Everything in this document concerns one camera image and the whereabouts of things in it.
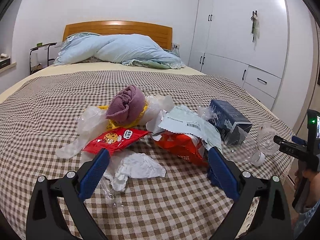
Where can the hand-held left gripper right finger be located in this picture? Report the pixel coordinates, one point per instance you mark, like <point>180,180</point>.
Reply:
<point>222,172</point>

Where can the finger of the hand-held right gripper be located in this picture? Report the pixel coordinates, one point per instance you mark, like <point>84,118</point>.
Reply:
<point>290,149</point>
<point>300,140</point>

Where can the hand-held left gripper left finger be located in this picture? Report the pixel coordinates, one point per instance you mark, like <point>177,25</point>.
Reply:
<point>93,172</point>

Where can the clear plastic tube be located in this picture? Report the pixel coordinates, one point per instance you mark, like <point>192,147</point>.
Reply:
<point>111,191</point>

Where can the clear bottle with white cap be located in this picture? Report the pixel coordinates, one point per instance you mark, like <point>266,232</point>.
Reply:
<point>246,147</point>

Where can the red cookie packet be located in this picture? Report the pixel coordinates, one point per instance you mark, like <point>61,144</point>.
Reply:
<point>115,140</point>

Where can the white tissue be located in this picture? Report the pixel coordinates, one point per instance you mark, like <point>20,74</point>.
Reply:
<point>140,167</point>

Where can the red orange snack bag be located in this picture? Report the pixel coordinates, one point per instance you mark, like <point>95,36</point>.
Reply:
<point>182,147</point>

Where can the white plastic bag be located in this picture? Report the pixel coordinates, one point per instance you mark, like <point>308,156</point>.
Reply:
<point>90,120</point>

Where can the dark blue carton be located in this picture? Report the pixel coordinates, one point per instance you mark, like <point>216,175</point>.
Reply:
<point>227,120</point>

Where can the pale green mailer bag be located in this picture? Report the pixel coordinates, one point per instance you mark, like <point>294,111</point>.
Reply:
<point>185,125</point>

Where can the yellow snack packet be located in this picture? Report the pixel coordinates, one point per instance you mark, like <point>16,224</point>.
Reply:
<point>143,110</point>

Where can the translucent disposable plastic glove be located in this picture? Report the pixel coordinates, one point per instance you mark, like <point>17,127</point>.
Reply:
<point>160,105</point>

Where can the person's right hand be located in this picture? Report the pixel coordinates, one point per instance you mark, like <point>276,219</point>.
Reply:
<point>313,187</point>

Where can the crushed clear plastic bottle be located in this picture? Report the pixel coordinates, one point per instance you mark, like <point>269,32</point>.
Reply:
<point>268,137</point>

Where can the crumpled clear plastic wrap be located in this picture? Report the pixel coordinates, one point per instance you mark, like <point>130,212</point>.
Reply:
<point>205,108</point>

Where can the purple towel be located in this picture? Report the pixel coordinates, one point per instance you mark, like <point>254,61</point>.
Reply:
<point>123,102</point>

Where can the brown checked bedspread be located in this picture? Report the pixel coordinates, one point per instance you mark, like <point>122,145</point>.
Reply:
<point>62,92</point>

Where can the pale yellow bed sheet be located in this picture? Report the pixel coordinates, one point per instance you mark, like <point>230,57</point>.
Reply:
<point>100,68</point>

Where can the pale green hanging cloth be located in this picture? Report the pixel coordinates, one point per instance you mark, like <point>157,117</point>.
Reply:
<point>255,27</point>

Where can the light blue quilt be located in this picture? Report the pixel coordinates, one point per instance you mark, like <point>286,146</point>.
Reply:
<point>120,48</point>

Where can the white wardrobe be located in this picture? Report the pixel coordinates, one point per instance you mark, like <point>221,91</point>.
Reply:
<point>237,30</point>

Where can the black side table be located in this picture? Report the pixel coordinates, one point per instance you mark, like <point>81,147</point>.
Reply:
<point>46,46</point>

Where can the black box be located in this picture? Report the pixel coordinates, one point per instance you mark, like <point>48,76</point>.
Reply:
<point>5,63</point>

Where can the wall socket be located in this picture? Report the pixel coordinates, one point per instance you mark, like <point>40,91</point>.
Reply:
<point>175,46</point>

